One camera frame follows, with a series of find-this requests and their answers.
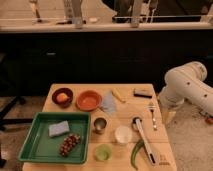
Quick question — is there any black whiteboard eraser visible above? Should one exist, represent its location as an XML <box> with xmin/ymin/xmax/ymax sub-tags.
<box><xmin>133</xmin><ymin>89</ymin><xmax>152</xmax><ymax>98</ymax></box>

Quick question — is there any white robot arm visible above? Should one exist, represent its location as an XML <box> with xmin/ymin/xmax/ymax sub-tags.
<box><xmin>158</xmin><ymin>61</ymin><xmax>213</xmax><ymax>124</ymax></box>

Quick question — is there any silver fork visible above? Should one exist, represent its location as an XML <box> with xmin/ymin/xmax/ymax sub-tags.
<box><xmin>148</xmin><ymin>102</ymin><xmax>157</xmax><ymax>131</ymax></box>

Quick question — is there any green chili pepper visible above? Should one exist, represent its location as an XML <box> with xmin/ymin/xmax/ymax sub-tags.
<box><xmin>130</xmin><ymin>139</ymin><xmax>144</xmax><ymax>170</ymax></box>

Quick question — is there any white cup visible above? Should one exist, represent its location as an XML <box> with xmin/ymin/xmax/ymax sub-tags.
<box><xmin>114</xmin><ymin>126</ymin><xmax>132</xmax><ymax>145</ymax></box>

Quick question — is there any grey cloth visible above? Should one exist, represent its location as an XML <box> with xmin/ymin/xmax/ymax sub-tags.
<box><xmin>100</xmin><ymin>91</ymin><xmax>116</xmax><ymax>115</ymax></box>

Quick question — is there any small metal cup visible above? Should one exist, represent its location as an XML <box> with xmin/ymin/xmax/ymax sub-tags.
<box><xmin>94</xmin><ymin>118</ymin><xmax>107</xmax><ymax>134</ymax></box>

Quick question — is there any orange bowl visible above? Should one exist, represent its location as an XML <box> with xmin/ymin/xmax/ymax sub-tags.
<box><xmin>76</xmin><ymin>90</ymin><xmax>102</xmax><ymax>111</ymax></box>

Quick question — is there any red grape bunch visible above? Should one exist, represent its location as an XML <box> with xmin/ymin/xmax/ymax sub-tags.
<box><xmin>59</xmin><ymin>134</ymin><xmax>81</xmax><ymax>157</ymax></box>

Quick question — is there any dark brown bowl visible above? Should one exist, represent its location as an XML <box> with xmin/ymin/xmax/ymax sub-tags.
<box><xmin>52</xmin><ymin>88</ymin><xmax>73</xmax><ymax>108</ymax></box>

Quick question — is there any orange fruit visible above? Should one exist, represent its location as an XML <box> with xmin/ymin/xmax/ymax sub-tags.
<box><xmin>56</xmin><ymin>93</ymin><xmax>68</xmax><ymax>103</ymax></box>

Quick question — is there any blue sponge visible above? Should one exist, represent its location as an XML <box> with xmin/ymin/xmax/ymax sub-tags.
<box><xmin>49</xmin><ymin>121</ymin><xmax>70</xmax><ymax>137</ymax></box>

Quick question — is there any green plastic tray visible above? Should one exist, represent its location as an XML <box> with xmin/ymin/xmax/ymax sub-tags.
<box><xmin>18</xmin><ymin>112</ymin><xmax>91</xmax><ymax>164</ymax></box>

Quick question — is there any dark counter cabinet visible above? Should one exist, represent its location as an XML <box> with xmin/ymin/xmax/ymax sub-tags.
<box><xmin>0</xmin><ymin>30</ymin><xmax>213</xmax><ymax>96</ymax></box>

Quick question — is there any black office chair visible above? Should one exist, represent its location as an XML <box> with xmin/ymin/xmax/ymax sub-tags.
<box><xmin>0</xmin><ymin>53</ymin><xmax>33</xmax><ymax>168</ymax></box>

